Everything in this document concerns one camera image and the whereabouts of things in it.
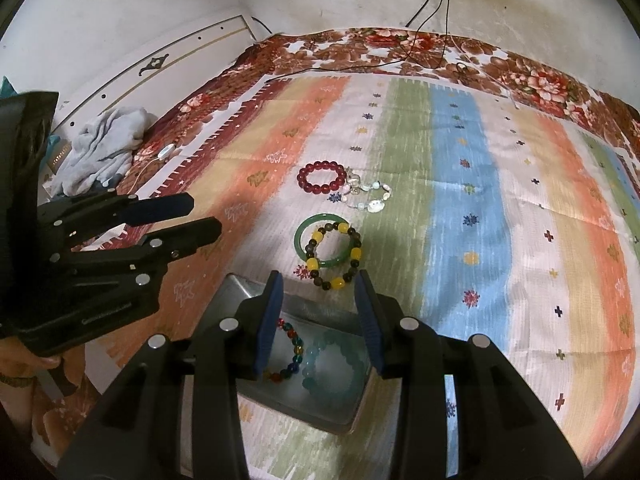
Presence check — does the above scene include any yellow brown bead bracelet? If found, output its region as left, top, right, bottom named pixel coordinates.
left=306, top=221, right=366, bottom=292

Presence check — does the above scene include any grey crumpled cloth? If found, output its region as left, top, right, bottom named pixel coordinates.
left=47, top=107, right=159, bottom=199

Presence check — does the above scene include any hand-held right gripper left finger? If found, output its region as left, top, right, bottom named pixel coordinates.
left=57, top=270, right=286, bottom=480

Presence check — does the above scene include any white pearl shell bracelet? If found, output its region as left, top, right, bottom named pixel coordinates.
left=340, top=172, right=395, bottom=215

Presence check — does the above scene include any colourful striped patterned tablecloth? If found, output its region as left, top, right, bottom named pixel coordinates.
left=30, top=27, right=640, bottom=466

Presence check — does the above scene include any person's left hand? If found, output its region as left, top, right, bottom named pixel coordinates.
left=0, top=336, right=65, bottom=378

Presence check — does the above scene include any pale teal bead bracelet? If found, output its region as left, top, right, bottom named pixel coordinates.
left=300, top=332, right=371, bottom=402

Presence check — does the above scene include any short black cable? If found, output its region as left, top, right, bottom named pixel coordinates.
left=249, top=16, right=274, bottom=42

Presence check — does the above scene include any red bead bracelet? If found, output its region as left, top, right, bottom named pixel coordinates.
left=297, top=161, right=347, bottom=196

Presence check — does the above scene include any white bed headboard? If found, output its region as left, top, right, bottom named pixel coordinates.
left=50, top=14, right=262, bottom=137

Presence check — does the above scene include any multicolour bead bracelet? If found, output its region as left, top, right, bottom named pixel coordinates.
left=262, top=317, right=305, bottom=386

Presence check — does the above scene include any thin white cable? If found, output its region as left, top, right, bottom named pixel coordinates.
left=447, top=34, right=518, bottom=107

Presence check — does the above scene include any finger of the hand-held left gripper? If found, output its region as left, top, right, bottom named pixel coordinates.
left=49, top=216, right=223, bottom=292
left=39, top=191, right=196, bottom=242

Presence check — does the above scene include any green jade bangle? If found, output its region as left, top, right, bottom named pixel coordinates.
left=293, top=213, right=359, bottom=267

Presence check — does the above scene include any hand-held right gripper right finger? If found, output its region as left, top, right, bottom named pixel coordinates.
left=352, top=269, right=586, bottom=480

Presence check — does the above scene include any striped pastel mat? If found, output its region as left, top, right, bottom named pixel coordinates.
left=80, top=72, right=637, bottom=477

